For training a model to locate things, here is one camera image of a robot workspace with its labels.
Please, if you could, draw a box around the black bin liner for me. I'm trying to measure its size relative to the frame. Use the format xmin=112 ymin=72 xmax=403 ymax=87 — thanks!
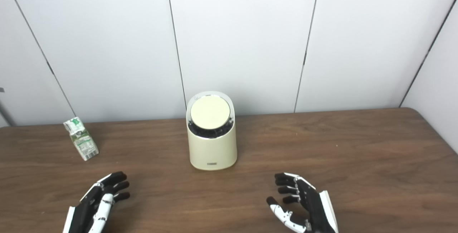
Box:
xmin=187 ymin=117 xmax=235 ymax=139

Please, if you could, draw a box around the cream-colored cylindrical bin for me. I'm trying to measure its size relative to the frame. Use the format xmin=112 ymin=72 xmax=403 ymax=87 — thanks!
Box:
xmin=186 ymin=91 xmax=238 ymax=171

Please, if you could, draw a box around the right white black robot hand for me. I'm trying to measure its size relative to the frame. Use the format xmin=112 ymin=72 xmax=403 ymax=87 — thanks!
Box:
xmin=266 ymin=172 xmax=339 ymax=233

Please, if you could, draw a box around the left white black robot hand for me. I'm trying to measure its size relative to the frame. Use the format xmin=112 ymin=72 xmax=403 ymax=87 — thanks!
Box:
xmin=63 ymin=171 xmax=130 ymax=233

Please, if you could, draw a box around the green white milk carton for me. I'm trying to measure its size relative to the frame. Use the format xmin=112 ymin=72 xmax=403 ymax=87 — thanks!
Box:
xmin=63 ymin=117 xmax=99 ymax=161

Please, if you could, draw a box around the cream round bin lid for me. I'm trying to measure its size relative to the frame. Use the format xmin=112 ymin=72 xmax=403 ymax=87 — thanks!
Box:
xmin=190 ymin=95 xmax=231 ymax=130

